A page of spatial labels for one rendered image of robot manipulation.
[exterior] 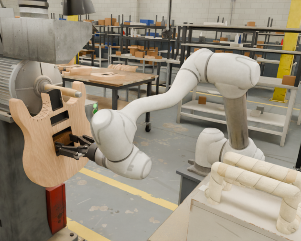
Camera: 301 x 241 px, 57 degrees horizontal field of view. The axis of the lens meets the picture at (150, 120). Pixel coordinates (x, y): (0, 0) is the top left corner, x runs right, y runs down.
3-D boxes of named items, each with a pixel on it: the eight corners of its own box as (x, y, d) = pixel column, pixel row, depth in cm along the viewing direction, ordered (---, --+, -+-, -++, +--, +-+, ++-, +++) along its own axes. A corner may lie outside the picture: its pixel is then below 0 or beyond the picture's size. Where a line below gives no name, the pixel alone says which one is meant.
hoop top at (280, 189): (208, 174, 68) (210, 162, 67) (213, 169, 71) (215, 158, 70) (297, 205, 57) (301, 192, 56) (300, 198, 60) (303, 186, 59)
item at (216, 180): (204, 201, 71) (209, 168, 68) (209, 196, 73) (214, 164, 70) (216, 206, 69) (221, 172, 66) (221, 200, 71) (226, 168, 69)
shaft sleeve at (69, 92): (46, 92, 121) (43, 86, 119) (51, 89, 123) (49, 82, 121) (75, 99, 112) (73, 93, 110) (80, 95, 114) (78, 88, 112)
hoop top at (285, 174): (221, 163, 74) (222, 152, 73) (225, 159, 77) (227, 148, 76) (303, 189, 64) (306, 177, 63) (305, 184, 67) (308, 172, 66)
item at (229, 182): (217, 188, 77) (221, 158, 74) (221, 183, 79) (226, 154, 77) (228, 192, 75) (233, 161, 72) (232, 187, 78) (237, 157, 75)
